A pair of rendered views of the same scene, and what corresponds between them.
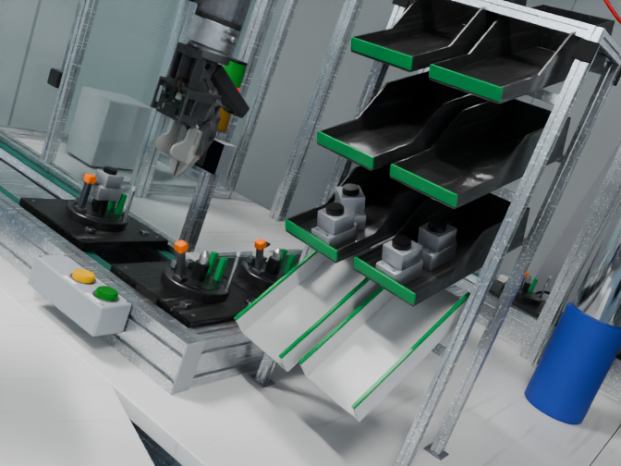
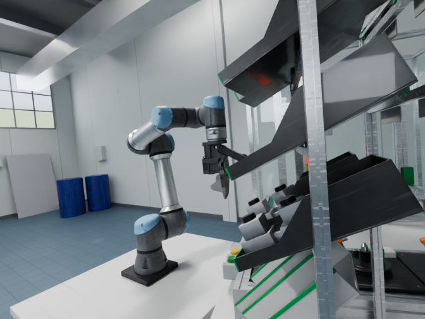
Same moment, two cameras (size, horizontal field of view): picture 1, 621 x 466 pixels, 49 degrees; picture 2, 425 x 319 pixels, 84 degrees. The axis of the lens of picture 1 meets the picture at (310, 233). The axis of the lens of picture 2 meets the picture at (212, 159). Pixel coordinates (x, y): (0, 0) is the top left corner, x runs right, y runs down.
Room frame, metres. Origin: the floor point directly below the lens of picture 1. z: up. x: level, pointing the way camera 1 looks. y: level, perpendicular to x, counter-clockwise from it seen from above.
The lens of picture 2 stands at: (0.86, -0.56, 1.40)
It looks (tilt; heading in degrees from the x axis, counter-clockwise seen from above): 3 degrees down; 75
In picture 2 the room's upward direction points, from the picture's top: 5 degrees counter-clockwise
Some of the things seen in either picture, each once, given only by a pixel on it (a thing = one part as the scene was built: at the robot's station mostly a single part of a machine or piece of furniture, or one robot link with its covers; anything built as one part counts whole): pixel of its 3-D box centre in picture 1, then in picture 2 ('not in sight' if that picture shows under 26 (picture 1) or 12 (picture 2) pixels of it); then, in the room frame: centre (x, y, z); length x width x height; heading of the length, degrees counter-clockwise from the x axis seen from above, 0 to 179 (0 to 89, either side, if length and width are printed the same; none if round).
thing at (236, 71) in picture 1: (232, 73); not in sight; (1.52, 0.28, 1.39); 0.05 x 0.05 x 0.05
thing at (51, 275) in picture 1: (79, 292); (236, 259); (1.18, 0.36, 0.93); 0.21 x 0.07 x 0.06; 59
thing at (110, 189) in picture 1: (110, 183); not in sight; (1.51, 0.46, 1.06); 0.08 x 0.04 x 0.07; 148
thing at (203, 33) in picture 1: (213, 38); (216, 135); (1.11, 0.25, 1.45); 0.08 x 0.08 x 0.05
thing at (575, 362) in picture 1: (575, 362); not in sight; (1.69, -0.75, 1.00); 0.16 x 0.16 x 0.27
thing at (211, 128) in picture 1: (202, 128); (222, 174); (1.11, 0.22, 1.31); 0.05 x 0.02 x 0.09; 59
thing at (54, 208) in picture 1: (95, 223); not in sight; (1.50, 0.47, 0.96); 0.24 x 0.24 x 0.02; 59
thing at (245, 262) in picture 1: (273, 263); (365, 254); (1.53, 0.05, 1.01); 0.24 x 0.24 x 0.13; 59
